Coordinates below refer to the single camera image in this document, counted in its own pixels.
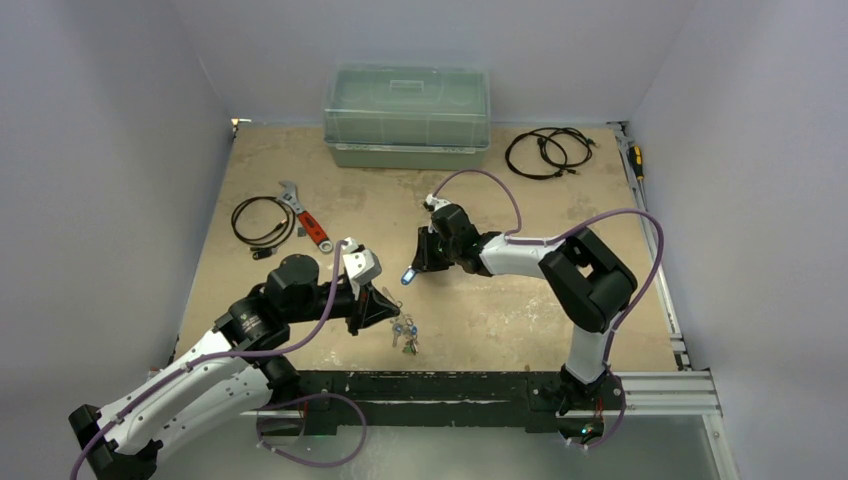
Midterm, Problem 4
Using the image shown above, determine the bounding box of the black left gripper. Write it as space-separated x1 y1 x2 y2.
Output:
286 277 400 335

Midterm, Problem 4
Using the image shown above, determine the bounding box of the large metal keyring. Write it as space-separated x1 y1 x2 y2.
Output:
390 314 419 356

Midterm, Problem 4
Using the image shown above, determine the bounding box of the key with blue tag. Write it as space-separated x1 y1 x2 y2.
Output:
400 266 419 286

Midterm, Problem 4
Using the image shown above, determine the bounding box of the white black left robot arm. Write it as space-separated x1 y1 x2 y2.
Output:
69 239 400 479

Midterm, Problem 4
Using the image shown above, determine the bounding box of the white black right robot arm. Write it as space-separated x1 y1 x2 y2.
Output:
401 200 638 407

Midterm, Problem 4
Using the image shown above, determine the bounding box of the green plastic storage box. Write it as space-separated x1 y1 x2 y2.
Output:
323 64 491 171

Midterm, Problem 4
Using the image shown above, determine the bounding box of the yellow black screwdriver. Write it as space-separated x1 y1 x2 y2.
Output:
627 145 644 182

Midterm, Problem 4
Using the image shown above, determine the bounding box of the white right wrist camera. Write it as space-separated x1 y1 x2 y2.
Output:
422 193 452 233

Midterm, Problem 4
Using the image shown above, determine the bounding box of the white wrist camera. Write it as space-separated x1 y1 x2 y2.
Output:
422 193 452 233
340 237 382 300

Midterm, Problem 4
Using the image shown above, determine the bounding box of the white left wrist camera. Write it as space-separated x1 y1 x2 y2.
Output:
340 237 382 300

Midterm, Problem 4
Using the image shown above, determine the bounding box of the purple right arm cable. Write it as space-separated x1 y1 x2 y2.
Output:
430 168 666 369

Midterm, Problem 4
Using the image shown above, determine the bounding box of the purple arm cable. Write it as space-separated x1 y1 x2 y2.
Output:
68 239 349 480
430 168 666 369

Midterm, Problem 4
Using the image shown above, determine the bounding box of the black metal base rail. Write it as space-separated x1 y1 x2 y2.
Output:
263 370 626 442

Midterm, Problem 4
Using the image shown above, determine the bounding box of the black coiled cable right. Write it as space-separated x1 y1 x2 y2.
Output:
504 127 598 181

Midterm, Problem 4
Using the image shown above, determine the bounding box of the black coiled cable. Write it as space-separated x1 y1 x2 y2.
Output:
231 196 297 261
504 127 598 181

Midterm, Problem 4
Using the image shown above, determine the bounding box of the black coiled cable left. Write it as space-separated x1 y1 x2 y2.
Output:
231 196 297 261

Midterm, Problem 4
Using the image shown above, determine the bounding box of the red handled adjustable wrench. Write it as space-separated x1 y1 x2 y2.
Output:
278 180 334 254

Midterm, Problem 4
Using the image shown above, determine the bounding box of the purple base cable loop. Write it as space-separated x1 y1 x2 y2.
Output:
254 387 370 468

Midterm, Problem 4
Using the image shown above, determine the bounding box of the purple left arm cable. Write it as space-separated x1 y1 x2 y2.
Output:
68 239 349 480

